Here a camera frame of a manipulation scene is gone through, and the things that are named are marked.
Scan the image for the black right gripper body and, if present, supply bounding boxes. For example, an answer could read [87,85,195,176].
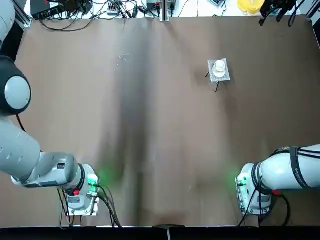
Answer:
[262,0,296,11]

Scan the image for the aluminium frame profile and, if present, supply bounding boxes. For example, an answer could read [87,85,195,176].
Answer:
[14,7,33,30]
[159,0,174,23]
[305,0,320,21]

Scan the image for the black base cable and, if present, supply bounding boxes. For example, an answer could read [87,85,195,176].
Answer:
[94,184,123,228]
[238,184,292,227]

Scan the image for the black looped cable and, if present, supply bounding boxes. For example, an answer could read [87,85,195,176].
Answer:
[39,13,100,33]

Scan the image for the white ceramic crucible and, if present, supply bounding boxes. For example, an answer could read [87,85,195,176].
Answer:
[211,65,227,79]

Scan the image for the grey metal device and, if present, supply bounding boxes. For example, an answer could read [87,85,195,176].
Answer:
[146,0,180,11]

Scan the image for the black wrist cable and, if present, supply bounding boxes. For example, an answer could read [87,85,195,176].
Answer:
[287,0,300,28]

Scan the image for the yellow plastic box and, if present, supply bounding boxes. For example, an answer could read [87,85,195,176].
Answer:
[237,0,266,14]

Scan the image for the black electronics box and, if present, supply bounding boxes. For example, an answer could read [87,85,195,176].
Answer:
[30,0,94,19]

